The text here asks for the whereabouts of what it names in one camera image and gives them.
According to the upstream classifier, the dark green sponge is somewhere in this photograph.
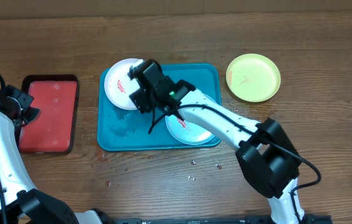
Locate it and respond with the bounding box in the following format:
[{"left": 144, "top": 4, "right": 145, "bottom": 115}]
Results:
[{"left": 23, "top": 107, "right": 40, "bottom": 124}]

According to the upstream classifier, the white plate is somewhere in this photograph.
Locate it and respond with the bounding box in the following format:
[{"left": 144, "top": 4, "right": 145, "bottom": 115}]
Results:
[{"left": 104, "top": 58, "right": 143, "bottom": 110}]

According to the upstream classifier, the light blue plate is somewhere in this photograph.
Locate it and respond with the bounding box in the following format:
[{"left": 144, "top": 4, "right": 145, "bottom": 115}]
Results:
[{"left": 164, "top": 93, "right": 219, "bottom": 146}]

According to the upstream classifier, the yellow-green plate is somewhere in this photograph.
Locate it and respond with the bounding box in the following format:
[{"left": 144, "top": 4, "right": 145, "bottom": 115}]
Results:
[{"left": 226, "top": 54, "right": 281, "bottom": 103}]

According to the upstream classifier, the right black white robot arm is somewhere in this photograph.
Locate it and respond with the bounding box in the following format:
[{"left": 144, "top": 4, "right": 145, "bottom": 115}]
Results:
[{"left": 128, "top": 59, "right": 305, "bottom": 223}]

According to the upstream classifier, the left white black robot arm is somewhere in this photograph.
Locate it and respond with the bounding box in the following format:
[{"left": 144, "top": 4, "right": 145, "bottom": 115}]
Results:
[{"left": 0, "top": 77, "right": 112, "bottom": 224}]

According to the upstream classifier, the red tray with dark rim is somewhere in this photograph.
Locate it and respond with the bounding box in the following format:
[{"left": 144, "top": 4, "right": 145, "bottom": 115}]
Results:
[{"left": 16, "top": 74, "right": 80, "bottom": 154}]

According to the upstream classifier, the teal plastic tray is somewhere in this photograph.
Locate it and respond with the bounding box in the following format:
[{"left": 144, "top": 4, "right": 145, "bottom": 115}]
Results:
[{"left": 97, "top": 63, "right": 221, "bottom": 152}]

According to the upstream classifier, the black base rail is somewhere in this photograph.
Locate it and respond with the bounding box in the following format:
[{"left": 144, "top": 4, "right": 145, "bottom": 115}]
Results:
[{"left": 114, "top": 214, "right": 333, "bottom": 224}]

